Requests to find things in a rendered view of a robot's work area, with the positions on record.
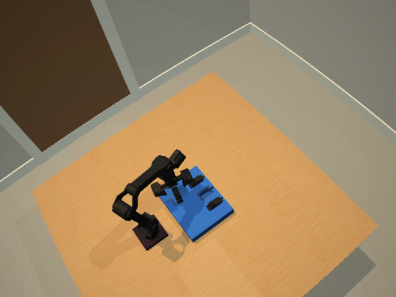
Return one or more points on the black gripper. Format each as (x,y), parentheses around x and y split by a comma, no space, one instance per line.
(185,176)

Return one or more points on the black micro servo with orange cable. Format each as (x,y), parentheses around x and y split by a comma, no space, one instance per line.
(177,195)

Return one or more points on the blue flat panel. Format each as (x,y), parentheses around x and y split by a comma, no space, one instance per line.
(203,207)

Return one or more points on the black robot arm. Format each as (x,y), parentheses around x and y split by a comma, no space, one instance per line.
(162,168)

